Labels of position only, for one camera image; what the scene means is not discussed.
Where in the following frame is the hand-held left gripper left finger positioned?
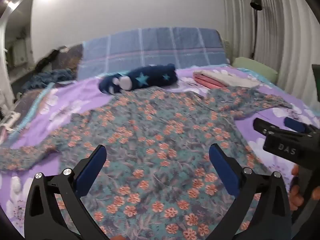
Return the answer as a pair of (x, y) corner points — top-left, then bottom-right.
(24, 144), (108, 240)

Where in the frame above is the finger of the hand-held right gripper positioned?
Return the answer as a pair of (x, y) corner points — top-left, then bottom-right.
(253, 117), (286, 136)
(283, 117), (320, 134)

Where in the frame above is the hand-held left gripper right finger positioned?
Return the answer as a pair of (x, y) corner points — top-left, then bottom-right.
(208, 144), (292, 240)

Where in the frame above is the teal floral long-sleeve garment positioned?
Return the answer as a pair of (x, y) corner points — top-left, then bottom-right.
(0, 86), (300, 240)

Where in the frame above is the stack of folded pink cream clothes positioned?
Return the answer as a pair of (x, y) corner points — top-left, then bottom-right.
(194, 69), (260, 88)

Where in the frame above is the person's right hand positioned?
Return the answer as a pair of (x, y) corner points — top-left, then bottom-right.
(289, 164), (305, 212)

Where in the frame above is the green pillow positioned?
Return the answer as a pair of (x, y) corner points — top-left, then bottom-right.
(232, 57), (279, 83)

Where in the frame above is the folded pink garment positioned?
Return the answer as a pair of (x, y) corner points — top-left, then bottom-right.
(193, 73), (225, 89)

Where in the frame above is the purple floral bedsheet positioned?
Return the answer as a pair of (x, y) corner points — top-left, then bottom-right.
(0, 64), (320, 240)

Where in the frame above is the white pleated curtain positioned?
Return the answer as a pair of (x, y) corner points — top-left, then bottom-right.
(221, 0), (320, 110)

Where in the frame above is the dark blue fuzzy blanket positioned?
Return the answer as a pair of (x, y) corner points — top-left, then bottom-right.
(22, 68), (78, 92)

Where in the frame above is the navy star plush pillow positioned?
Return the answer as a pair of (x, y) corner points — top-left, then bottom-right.
(98, 63), (178, 95)

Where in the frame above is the black floor lamp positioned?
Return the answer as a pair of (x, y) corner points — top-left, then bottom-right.
(250, 0), (263, 60)

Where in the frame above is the blue plaid pillow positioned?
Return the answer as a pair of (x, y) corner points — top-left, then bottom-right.
(76, 27), (229, 80)

